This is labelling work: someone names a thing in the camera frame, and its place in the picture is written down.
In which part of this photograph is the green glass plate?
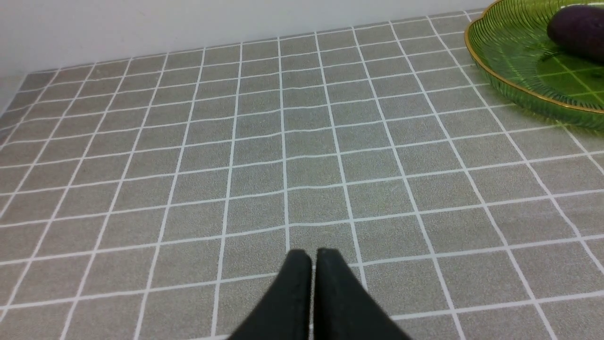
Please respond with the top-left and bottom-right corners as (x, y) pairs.
(464, 0), (604, 131)

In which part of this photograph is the purple eggplant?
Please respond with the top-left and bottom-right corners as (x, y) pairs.
(546, 5), (604, 63)

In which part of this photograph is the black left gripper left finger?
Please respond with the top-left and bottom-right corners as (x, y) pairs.
(229, 250), (312, 340)

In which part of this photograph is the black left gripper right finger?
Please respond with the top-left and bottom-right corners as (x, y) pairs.
(313, 248), (410, 340)

